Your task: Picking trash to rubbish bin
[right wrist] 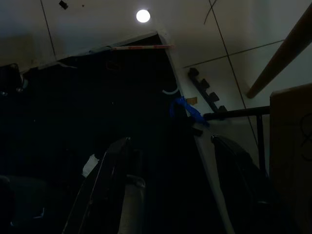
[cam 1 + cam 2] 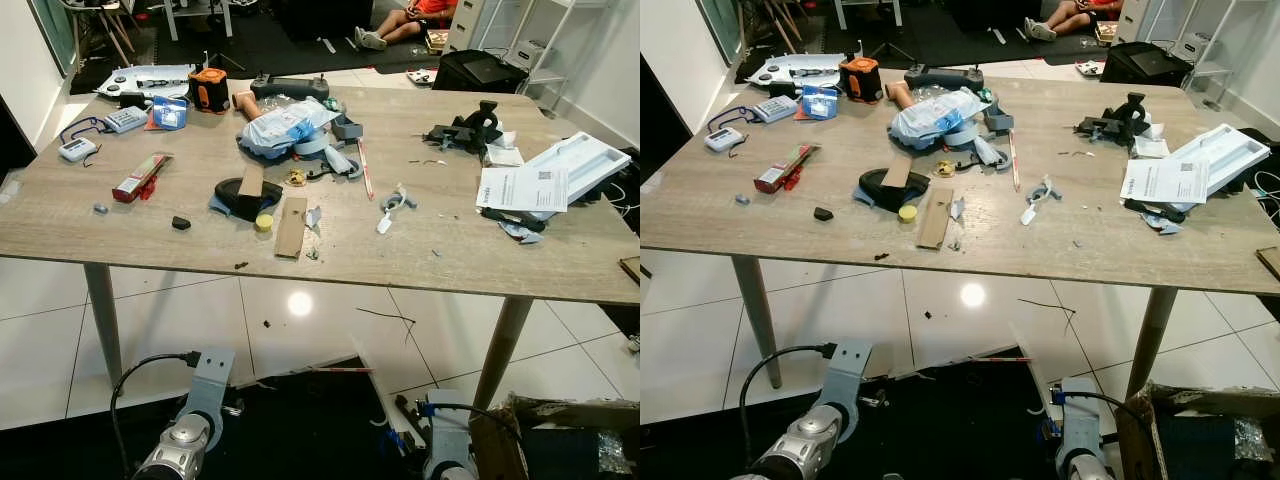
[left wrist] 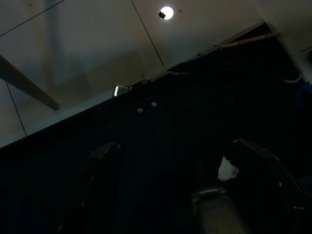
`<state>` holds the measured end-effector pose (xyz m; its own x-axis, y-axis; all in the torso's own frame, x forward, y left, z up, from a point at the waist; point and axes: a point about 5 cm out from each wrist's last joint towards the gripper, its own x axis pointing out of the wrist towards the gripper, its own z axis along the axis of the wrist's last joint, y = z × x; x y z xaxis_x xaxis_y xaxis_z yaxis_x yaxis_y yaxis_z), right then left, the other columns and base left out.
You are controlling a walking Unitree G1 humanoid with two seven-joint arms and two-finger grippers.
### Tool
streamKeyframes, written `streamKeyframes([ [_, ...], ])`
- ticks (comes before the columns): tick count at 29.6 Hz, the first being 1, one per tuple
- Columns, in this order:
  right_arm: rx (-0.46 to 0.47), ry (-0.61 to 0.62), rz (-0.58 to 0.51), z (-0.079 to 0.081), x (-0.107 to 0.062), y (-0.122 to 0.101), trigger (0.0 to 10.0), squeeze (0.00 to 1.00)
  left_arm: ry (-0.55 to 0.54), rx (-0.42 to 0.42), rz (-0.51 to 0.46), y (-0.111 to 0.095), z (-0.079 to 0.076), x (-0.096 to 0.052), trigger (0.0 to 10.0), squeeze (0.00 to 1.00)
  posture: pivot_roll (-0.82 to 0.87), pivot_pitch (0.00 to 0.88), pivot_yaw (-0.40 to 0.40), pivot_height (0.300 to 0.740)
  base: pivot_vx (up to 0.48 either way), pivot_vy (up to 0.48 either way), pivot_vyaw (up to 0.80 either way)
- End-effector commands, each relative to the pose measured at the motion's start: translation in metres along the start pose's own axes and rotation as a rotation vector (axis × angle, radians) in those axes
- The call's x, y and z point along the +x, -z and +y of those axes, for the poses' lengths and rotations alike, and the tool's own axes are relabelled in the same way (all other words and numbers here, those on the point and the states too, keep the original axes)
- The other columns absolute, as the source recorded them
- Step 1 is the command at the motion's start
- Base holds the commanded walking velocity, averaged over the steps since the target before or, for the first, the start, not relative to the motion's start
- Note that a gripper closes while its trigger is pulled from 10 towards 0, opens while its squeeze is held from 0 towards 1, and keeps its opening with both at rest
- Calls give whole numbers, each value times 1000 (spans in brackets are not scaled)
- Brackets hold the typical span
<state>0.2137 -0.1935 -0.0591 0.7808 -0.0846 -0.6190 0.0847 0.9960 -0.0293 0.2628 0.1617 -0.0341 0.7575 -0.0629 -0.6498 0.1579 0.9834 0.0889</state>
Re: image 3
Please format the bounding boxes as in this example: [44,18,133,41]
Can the blue clamp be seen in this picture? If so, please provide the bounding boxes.
[296,81,312,108]

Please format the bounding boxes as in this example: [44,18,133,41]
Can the black floor mat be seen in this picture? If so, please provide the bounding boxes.
[0,20,312,234]

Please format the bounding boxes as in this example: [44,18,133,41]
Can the light wooden table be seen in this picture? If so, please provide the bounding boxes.
[0,55,60,111]

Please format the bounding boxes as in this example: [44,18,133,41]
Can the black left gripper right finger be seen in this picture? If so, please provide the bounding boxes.
[225,138,312,234]

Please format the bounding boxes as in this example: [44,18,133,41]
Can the white cable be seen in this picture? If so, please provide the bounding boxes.
[284,70,302,84]

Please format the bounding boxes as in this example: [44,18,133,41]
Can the white crumpled tissue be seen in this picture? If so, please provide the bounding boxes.
[216,156,240,181]

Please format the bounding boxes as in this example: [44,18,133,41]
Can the small shiny metal bracket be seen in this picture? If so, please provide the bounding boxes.
[113,84,130,98]

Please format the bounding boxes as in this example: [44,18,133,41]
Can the dark round cylinder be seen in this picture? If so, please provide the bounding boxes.
[191,186,254,234]

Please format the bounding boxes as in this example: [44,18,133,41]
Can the thin wooden stick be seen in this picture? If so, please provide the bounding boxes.
[220,30,288,49]

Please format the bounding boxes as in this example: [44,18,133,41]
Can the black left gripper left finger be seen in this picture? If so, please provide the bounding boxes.
[58,142,122,234]

